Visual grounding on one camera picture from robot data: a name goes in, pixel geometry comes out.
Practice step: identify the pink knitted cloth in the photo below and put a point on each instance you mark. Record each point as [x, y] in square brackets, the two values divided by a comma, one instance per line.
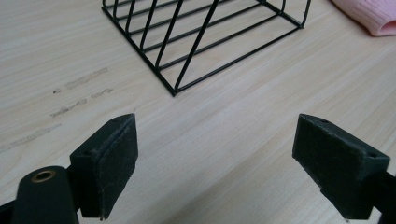
[370, 14]

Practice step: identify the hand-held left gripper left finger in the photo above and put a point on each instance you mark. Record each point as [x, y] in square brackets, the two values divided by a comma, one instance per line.
[106, 168]

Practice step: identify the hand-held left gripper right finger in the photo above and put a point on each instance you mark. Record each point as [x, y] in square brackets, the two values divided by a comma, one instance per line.
[337, 165]

